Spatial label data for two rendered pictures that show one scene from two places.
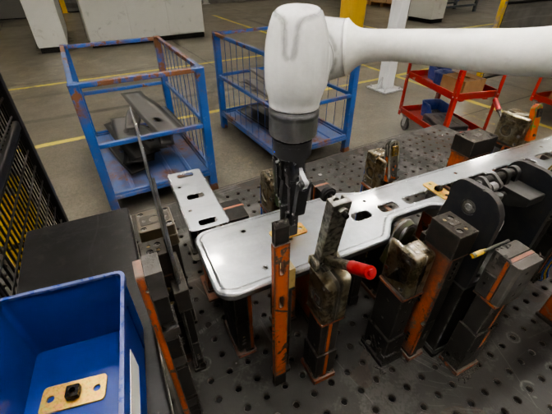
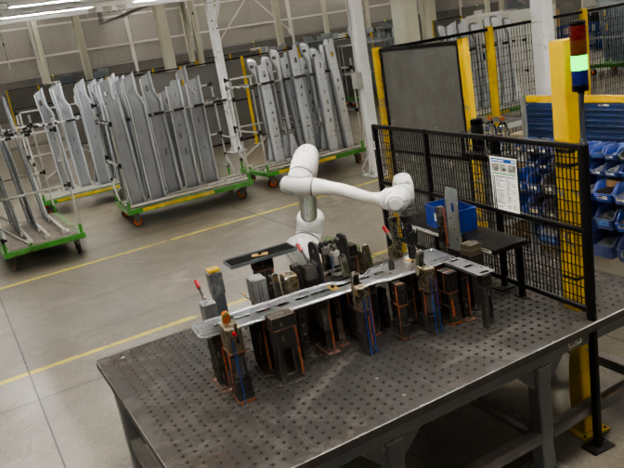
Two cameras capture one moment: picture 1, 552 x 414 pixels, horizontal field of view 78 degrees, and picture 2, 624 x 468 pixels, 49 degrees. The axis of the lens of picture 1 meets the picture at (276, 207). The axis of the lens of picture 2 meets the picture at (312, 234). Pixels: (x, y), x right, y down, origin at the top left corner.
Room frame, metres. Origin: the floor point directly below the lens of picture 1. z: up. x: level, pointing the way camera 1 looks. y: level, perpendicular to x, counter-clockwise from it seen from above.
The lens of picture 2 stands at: (3.95, -0.33, 2.19)
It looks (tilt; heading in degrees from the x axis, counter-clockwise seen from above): 16 degrees down; 183
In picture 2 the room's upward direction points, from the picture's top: 9 degrees counter-clockwise
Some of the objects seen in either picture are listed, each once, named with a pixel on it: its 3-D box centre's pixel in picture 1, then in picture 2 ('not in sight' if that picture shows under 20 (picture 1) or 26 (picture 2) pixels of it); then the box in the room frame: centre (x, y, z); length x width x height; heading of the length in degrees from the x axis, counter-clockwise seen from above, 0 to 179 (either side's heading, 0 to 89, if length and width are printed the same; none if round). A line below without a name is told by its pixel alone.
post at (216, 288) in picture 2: not in sight; (221, 312); (0.70, -1.04, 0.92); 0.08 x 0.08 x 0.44; 25
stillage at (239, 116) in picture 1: (280, 92); not in sight; (3.25, -0.05, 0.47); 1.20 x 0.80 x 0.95; 31
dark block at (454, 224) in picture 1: (426, 294); (355, 280); (0.50, -0.34, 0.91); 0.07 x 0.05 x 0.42; 25
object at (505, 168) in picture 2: not in sight; (505, 184); (0.45, 0.51, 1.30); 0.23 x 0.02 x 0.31; 25
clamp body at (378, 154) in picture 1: (373, 200); (364, 318); (0.93, -0.32, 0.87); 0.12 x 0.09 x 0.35; 25
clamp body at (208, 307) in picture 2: not in sight; (214, 335); (0.90, -1.06, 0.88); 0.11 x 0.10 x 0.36; 25
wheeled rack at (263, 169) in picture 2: not in sight; (296, 121); (-7.40, -0.92, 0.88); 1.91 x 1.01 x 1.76; 122
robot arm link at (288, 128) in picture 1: (293, 121); (406, 209); (0.59, -0.03, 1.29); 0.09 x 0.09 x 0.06
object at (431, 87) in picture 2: not in sight; (430, 160); (-1.96, 0.46, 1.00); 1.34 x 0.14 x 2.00; 30
